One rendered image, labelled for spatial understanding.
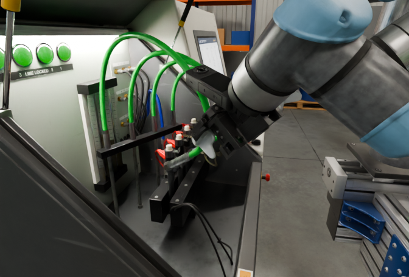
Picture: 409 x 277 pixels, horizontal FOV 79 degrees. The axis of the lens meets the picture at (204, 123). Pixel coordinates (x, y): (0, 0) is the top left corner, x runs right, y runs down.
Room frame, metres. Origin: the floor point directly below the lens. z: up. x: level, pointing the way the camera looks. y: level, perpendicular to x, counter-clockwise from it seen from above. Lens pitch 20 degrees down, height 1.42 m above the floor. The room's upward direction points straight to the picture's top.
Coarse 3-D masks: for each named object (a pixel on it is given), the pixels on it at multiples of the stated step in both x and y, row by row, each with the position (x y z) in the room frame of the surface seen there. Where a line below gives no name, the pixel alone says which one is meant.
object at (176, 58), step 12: (120, 36) 0.60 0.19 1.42; (132, 36) 0.57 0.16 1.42; (144, 36) 0.55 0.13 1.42; (108, 48) 0.63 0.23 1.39; (168, 48) 0.51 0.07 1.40; (108, 60) 0.65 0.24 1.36; (180, 60) 0.49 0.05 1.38; (204, 96) 0.46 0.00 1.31; (204, 108) 0.45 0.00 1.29; (108, 132) 0.68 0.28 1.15; (192, 156) 0.47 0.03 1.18
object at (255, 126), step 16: (208, 112) 0.37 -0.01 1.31; (224, 112) 0.37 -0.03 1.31; (240, 112) 0.35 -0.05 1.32; (256, 112) 0.31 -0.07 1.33; (272, 112) 0.33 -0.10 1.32; (224, 128) 0.35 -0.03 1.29; (240, 128) 0.35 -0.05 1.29; (256, 128) 0.32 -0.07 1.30; (224, 144) 0.36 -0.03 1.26; (240, 144) 0.34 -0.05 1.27
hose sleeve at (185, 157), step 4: (188, 152) 0.49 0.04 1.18; (180, 156) 0.50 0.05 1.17; (184, 156) 0.48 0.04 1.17; (188, 156) 0.48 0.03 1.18; (172, 160) 0.51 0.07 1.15; (176, 160) 0.50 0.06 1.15; (180, 160) 0.49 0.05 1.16; (184, 160) 0.48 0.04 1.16; (188, 160) 0.48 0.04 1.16; (168, 164) 0.52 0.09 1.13; (172, 164) 0.51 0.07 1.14; (176, 164) 0.50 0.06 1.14
